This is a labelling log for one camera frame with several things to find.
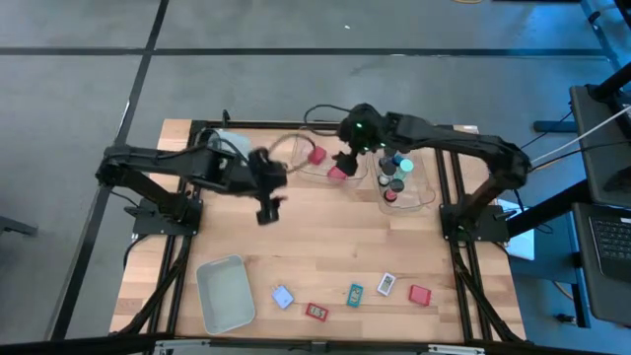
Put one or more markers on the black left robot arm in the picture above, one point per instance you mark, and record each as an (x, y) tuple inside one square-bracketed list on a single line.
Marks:
[(162, 163)]

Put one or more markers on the black side desk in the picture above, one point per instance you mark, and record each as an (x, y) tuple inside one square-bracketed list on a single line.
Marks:
[(589, 123)]

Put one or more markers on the blue white packet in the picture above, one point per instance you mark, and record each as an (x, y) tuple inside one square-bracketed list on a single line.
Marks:
[(282, 297)]

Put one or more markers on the black computer mouse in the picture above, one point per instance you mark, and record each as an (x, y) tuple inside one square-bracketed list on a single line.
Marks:
[(620, 180)]

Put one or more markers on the black furniture foot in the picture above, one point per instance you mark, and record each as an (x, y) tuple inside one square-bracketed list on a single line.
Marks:
[(15, 226)]

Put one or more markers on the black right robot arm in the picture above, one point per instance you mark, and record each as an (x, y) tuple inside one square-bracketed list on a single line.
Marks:
[(468, 143)]

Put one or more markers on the large clear plastic bin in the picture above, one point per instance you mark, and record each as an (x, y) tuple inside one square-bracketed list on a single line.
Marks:
[(308, 172)]

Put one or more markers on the teal card packet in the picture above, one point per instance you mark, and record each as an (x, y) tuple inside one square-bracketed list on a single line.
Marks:
[(354, 295)]

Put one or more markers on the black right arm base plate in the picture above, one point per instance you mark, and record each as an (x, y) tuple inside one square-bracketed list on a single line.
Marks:
[(480, 229)]

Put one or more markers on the grey plastic tray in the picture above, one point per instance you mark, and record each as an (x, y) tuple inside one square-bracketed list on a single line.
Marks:
[(225, 294)]

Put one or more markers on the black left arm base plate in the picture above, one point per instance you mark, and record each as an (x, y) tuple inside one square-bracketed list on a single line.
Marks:
[(148, 226)]

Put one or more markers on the small clear plastic bin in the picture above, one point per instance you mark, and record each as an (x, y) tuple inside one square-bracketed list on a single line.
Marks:
[(419, 197)]

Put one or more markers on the red card packet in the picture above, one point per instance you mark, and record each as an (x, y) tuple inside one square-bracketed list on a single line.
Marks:
[(316, 311)]

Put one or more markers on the black aluminium table frame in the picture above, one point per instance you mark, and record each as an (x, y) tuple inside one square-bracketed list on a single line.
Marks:
[(256, 123)]

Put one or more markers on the black laptop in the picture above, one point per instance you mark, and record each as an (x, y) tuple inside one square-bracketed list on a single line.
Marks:
[(613, 244)]

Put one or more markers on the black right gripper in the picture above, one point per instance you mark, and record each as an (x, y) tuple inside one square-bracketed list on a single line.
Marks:
[(365, 130)]

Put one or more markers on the red box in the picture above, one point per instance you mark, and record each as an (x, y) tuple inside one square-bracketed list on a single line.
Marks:
[(317, 155), (336, 173), (419, 295)]

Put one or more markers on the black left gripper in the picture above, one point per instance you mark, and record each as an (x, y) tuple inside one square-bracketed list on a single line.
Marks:
[(266, 172)]

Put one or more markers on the white cylindrical container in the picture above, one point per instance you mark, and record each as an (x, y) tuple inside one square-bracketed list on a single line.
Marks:
[(234, 140)]

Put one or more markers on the white card packet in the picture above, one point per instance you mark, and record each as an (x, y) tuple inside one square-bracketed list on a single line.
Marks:
[(386, 284)]

